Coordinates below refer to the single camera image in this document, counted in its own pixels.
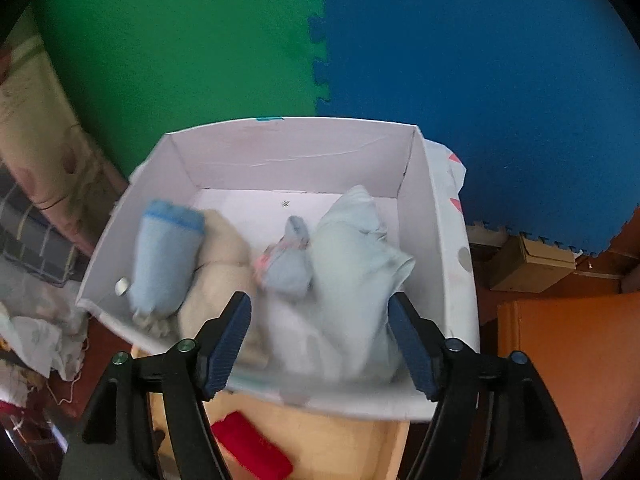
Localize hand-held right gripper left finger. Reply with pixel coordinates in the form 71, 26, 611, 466
60, 291, 253, 480

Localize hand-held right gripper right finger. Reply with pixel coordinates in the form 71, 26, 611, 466
387, 292, 583, 480

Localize beige underwear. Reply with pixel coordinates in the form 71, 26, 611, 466
175, 209, 271, 366

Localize white underwear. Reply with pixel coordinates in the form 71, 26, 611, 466
260, 185, 417, 386

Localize red underwear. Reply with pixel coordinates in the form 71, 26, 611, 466
210, 410, 294, 480

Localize white socks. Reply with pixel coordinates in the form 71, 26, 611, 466
252, 215, 313, 301

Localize light blue underwear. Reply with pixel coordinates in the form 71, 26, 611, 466
127, 200, 207, 323

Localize white cardboard box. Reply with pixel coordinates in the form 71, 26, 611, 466
75, 117, 482, 423

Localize small brown cardboard box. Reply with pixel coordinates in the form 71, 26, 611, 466
487, 234, 591, 295

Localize orange wooden furniture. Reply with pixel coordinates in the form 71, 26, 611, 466
497, 205, 640, 480

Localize white patterned cloth cover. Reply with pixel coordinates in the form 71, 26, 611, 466
425, 139, 468, 221

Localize white floral sheet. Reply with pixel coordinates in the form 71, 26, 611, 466
0, 285, 91, 381

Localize grey plaid blanket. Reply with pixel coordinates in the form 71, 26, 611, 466
0, 170, 101, 291

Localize blue foam mat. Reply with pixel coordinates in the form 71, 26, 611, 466
302, 0, 640, 261

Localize pink patterned curtain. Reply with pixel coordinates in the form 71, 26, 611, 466
0, 35, 131, 256

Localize green foam mat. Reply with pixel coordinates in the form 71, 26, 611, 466
30, 0, 331, 181

